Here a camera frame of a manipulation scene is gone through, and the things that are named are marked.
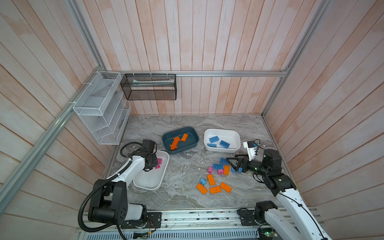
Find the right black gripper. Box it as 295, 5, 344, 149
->
226, 153, 268, 177

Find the long orange lego stack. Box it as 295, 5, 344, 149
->
170, 136, 181, 151

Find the orange lego brick top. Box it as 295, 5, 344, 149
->
181, 134, 189, 142

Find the orange lego brick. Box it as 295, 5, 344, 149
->
196, 183, 208, 195
220, 182, 232, 193
209, 186, 222, 194
181, 134, 189, 142
207, 174, 216, 186
224, 165, 231, 176

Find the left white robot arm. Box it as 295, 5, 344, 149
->
83, 140, 158, 228

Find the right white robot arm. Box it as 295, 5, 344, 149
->
226, 147, 331, 240

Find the orange lego brick upright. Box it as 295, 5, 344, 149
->
224, 165, 231, 176

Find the white bin left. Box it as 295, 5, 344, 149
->
133, 151, 170, 191

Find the white bin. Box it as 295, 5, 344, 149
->
204, 129, 242, 153
133, 151, 170, 191

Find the white bin back right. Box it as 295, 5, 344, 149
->
204, 129, 242, 153

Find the orange lego brick bottom right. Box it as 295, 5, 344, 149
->
220, 182, 232, 193

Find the orange lego brick centre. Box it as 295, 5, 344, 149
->
207, 174, 216, 186

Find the orange lego brick bottom middle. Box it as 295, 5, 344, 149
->
209, 186, 222, 194

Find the teal plastic bin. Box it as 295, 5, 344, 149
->
162, 126, 200, 155

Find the orange lego brick bottom left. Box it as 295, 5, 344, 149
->
196, 183, 208, 195

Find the black mesh basket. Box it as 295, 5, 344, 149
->
120, 73, 178, 101

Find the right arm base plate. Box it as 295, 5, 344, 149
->
237, 208, 260, 227

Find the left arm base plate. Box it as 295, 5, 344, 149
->
121, 212, 162, 230

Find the white wire mesh shelf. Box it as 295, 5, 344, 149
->
73, 72, 132, 145

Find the aluminium front rail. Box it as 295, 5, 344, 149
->
76, 206, 325, 233

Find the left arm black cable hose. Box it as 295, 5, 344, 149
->
77, 141, 143, 240

